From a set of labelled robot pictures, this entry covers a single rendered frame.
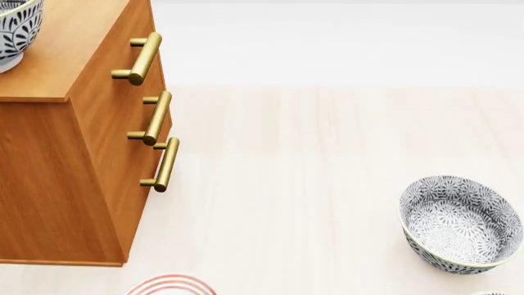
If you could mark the wooden drawer cabinet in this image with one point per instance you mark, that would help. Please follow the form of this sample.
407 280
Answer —
53 172

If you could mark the floral patterned ceramic bowl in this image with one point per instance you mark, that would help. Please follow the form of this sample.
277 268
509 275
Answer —
458 227

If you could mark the patterned ceramic bowl rim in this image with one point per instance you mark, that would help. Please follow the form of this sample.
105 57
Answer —
489 293

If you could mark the leaf patterned ceramic bowl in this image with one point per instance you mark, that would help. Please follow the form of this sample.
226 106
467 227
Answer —
14 33

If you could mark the red striped white plate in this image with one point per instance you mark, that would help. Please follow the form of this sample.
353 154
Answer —
171 286

